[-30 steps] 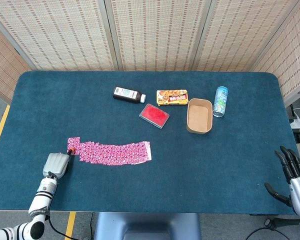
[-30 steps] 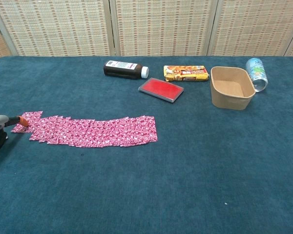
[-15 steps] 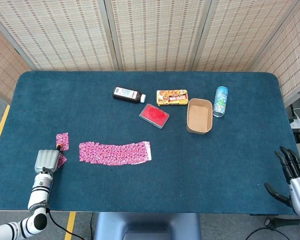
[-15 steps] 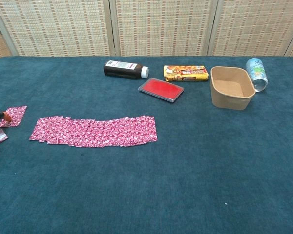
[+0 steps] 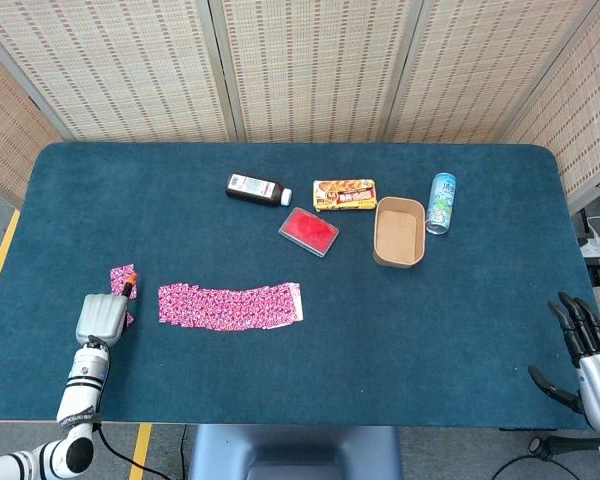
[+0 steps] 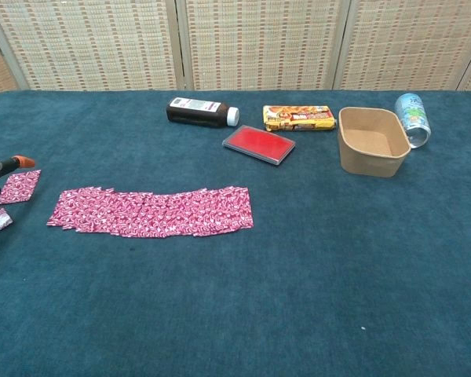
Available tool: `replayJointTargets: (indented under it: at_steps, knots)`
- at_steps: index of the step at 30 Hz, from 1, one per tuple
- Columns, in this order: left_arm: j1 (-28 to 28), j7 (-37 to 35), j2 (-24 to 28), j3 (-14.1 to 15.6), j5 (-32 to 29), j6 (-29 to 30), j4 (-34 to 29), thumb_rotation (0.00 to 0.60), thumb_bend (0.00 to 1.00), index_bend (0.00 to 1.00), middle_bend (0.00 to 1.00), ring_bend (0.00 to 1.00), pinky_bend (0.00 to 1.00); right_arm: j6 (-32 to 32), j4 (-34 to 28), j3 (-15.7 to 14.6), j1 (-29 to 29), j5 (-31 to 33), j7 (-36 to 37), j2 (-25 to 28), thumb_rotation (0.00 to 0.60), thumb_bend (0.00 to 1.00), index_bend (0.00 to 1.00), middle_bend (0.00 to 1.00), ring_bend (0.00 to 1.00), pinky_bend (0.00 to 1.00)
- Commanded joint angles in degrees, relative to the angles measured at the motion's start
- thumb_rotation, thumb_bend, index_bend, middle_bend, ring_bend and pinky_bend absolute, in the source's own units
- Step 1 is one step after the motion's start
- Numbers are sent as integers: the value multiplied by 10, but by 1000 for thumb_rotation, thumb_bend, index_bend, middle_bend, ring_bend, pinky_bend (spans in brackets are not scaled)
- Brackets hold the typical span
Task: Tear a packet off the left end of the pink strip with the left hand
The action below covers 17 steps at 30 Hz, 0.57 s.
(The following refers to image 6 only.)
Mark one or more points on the pink patterned snack strip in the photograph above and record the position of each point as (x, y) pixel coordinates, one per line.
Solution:
(153, 212)

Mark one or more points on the brown bottle with white cap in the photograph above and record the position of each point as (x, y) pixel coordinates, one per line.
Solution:
(196, 112)

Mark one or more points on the red ink stamp pad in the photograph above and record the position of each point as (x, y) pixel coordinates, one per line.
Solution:
(259, 143)

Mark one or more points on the blue felt table mat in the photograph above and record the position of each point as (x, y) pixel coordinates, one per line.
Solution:
(259, 275)

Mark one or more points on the yellow snack packet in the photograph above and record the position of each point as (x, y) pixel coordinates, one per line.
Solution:
(298, 118)

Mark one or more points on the brown paper box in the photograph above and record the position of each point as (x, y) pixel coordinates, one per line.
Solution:
(365, 157)

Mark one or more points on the light blue drink can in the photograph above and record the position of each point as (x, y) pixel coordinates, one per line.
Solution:
(412, 114)

